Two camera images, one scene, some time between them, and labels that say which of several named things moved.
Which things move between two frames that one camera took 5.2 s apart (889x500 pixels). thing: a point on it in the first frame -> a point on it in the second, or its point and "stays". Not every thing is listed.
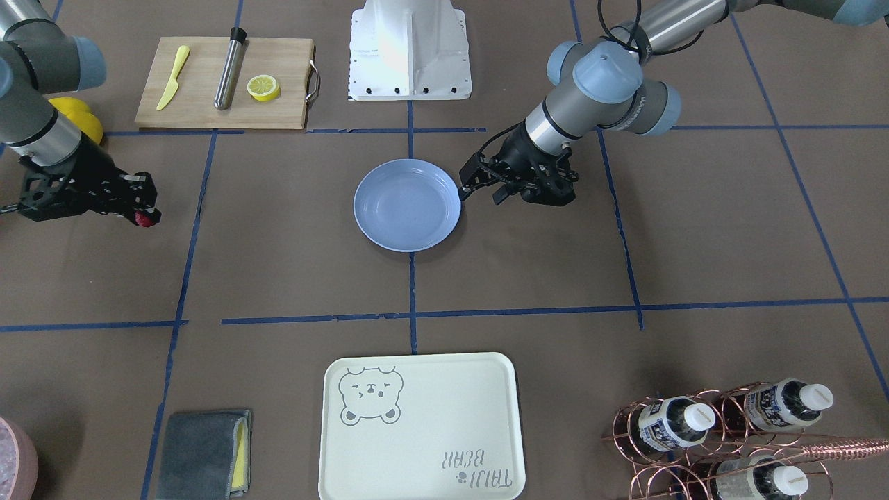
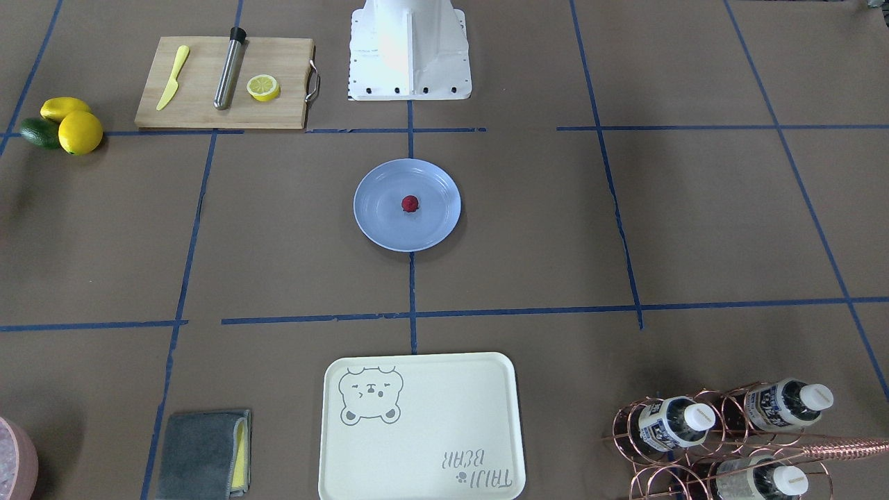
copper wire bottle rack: (705, 444) stays
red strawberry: (142, 220) -> (410, 203)
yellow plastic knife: (172, 88) stays
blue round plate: (407, 205) stays
